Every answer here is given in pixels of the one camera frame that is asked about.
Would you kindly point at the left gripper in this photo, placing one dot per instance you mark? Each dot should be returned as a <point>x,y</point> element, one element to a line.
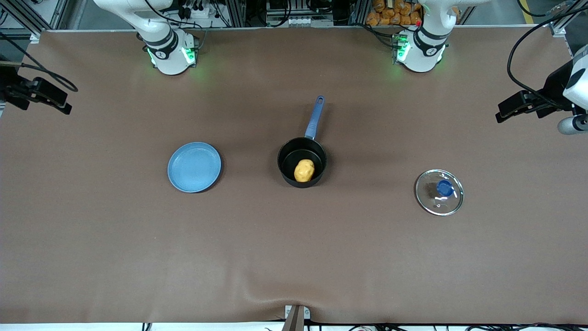
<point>554,86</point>

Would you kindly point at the brown table cover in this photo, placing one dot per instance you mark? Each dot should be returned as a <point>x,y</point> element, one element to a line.
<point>294,253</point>

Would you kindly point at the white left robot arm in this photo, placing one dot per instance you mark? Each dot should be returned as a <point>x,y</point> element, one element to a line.
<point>422,50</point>

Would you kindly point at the bag of orange fruit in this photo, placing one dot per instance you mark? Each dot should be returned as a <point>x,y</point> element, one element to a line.
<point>390,16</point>

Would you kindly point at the blue round plate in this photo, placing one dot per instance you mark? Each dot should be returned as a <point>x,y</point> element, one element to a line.
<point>195,168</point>

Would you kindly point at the grey equipment box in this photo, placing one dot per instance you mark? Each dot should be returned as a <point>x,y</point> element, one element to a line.
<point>289,14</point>

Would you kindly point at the aluminium frame profile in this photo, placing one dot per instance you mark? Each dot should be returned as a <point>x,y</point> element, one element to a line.
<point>565,18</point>
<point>27,16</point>

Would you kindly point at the metal clamp bracket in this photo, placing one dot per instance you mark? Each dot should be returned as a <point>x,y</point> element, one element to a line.
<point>296,317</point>

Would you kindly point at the white power strip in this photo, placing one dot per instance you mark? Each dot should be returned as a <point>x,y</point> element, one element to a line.
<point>195,9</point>

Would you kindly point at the yellow potato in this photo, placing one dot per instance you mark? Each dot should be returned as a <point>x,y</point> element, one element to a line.
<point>304,170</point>

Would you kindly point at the glass lid with blue knob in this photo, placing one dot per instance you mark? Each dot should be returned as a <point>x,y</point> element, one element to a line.
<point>444,187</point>

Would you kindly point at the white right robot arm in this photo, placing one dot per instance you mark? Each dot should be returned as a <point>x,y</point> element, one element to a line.
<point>170,59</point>

